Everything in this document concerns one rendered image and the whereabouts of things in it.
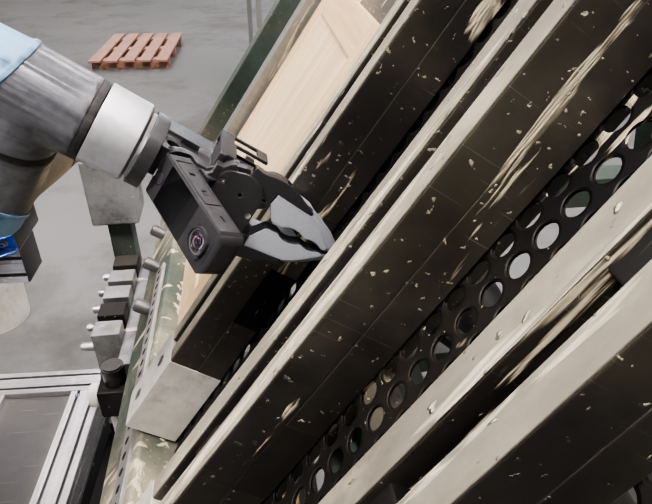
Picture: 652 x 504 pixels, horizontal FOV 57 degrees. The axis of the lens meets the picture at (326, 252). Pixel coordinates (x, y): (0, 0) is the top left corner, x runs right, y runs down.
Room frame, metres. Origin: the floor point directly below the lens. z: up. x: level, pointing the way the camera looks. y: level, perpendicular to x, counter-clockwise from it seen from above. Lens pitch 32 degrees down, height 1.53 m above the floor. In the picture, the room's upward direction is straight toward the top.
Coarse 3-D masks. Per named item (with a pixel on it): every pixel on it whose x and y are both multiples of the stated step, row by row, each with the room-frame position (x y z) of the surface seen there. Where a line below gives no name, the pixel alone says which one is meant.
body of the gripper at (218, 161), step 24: (168, 120) 0.51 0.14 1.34; (168, 144) 0.51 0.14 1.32; (192, 144) 0.54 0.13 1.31; (216, 144) 0.56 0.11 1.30; (144, 168) 0.47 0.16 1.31; (216, 168) 0.49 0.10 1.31; (240, 168) 0.50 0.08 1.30; (216, 192) 0.49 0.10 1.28; (240, 192) 0.49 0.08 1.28; (240, 216) 0.49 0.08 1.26
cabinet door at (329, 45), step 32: (352, 0) 1.02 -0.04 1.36; (320, 32) 1.10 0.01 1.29; (352, 32) 0.91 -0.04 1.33; (288, 64) 1.17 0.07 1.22; (320, 64) 0.97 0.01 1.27; (352, 64) 0.82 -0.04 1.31; (288, 96) 1.03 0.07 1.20; (320, 96) 0.87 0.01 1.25; (256, 128) 1.11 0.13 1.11; (288, 128) 0.92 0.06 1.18; (256, 160) 0.97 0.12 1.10; (288, 160) 0.81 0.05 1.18; (192, 288) 0.83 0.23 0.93
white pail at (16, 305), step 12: (0, 288) 1.85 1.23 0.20; (12, 288) 1.89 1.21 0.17; (24, 288) 1.98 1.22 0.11; (0, 300) 1.84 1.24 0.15; (12, 300) 1.88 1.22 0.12; (24, 300) 1.94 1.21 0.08; (0, 312) 1.83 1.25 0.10; (12, 312) 1.87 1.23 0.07; (24, 312) 1.92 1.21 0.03; (0, 324) 1.83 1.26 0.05; (12, 324) 1.86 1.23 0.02
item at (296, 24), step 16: (304, 0) 1.26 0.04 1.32; (320, 0) 1.25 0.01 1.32; (304, 16) 1.25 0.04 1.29; (288, 32) 1.24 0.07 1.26; (272, 48) 1.28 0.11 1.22; (288, 48) 1.24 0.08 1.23; (272, 64) 1.24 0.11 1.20; (256, 80) 1.24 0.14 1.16; (256, 96) 1.24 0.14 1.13; (240, 112) 1.23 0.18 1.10; (224, 128) 1.26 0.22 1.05; (240, 128) 1.23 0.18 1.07
